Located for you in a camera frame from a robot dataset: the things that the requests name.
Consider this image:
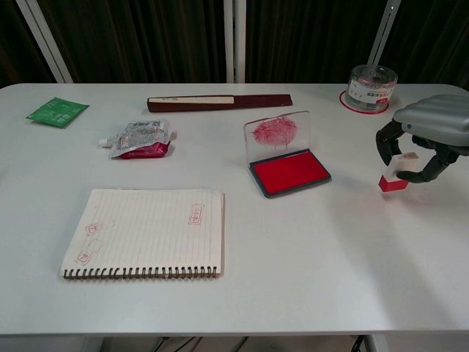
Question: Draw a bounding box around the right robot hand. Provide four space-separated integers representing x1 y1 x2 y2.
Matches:
374 94 469 184

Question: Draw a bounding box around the red white stamp block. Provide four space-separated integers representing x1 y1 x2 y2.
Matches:
377 152 419 193

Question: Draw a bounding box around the clear round container red base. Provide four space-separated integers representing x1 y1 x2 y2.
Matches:
339 64 399 115

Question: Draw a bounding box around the red ink pad clear lid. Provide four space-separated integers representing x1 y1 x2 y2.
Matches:
243 109 333 199

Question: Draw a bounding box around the dark red folded fan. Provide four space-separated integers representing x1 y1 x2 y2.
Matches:
146 93 294 114

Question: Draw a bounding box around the silver red spout pouch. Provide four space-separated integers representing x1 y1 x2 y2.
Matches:
97 117 178 161

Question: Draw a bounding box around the black curtain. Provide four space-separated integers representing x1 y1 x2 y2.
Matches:
0 0 469 89

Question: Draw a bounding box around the spiral lined notebook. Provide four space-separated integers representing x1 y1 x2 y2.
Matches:
60 188 226 282

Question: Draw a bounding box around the green sachet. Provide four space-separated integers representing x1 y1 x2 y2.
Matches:
25 96 90 130

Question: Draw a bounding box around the white frame post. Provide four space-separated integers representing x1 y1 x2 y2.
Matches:
367 0 403 69
16 0 74 84
223 0 247 84

